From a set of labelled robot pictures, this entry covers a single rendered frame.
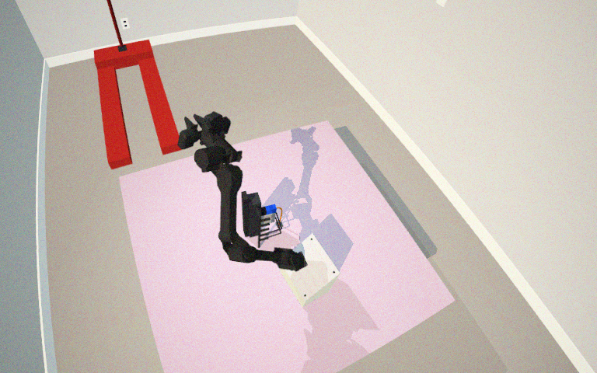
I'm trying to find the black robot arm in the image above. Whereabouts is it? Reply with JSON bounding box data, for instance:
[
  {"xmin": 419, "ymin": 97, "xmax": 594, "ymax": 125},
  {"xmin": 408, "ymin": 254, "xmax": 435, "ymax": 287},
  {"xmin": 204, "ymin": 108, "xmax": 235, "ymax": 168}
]
[{"xmin": 194, "ymin": 111, "xmax": 308, "ymax": 271}]

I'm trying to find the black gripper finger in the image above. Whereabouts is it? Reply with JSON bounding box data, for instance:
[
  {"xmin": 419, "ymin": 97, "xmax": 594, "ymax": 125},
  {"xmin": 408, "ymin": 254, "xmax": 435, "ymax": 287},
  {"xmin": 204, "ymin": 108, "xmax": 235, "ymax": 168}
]
[
  {"xmin": 184, "ymin": 117, "xmax": 198, "ymax": 129},
  {"xmin": 193, "ymin": 114, "xmax": 204, "ymax": 127}
]

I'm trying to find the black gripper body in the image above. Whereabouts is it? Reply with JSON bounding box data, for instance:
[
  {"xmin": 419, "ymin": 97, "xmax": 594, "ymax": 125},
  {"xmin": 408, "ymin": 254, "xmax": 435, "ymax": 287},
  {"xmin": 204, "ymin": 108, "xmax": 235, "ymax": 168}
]
[{"xmin": 177, "ymin": 117, "xmax": 231, "ymax": 149}]

